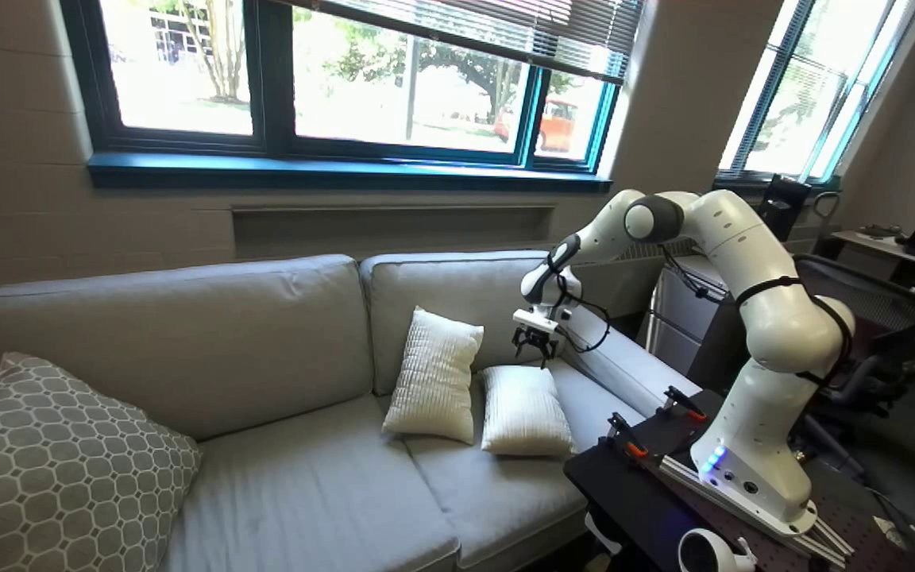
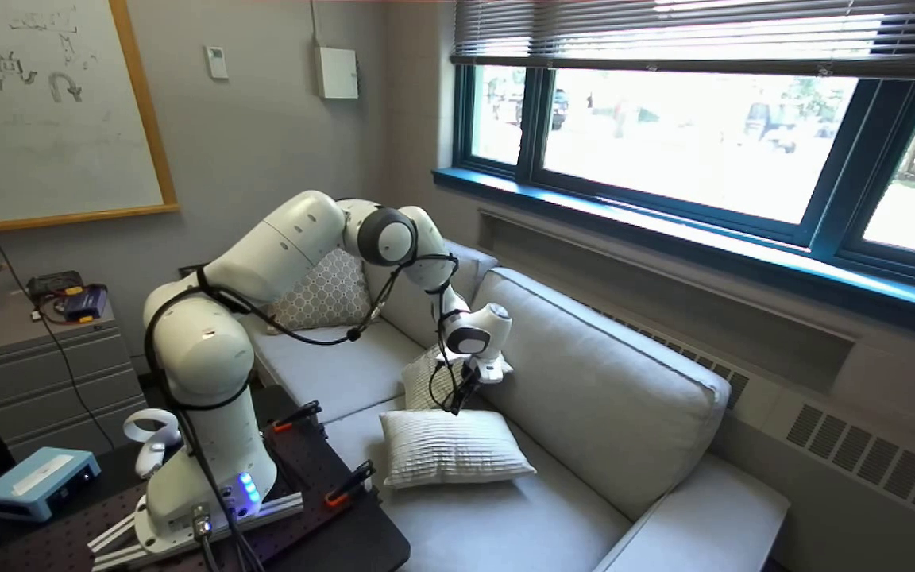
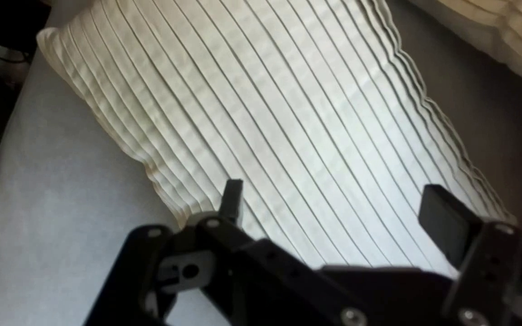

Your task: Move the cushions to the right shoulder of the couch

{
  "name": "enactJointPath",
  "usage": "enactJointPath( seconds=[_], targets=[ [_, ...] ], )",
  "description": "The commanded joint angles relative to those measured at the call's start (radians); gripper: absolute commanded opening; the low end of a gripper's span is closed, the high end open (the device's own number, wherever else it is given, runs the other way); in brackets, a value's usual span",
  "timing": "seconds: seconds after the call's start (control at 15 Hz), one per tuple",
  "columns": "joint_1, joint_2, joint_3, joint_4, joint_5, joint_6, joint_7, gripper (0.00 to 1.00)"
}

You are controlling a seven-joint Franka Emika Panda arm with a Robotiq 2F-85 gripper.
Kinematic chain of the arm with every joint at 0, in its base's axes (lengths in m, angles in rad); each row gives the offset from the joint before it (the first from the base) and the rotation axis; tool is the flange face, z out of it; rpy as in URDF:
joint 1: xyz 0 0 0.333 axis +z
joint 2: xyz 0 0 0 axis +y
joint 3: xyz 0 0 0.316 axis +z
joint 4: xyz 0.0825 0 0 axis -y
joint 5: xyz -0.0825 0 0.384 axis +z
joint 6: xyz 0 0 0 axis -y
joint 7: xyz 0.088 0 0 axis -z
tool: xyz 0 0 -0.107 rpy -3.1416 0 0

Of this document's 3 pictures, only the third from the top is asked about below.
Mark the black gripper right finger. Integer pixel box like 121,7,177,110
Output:
416,183,522,326

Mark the white pleated cushion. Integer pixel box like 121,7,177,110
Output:
407,0,522,98
34,0,520,279

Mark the grey fabric couch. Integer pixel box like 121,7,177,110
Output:
0,0,522,326

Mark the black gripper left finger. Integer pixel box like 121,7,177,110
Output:
85,177,366,326

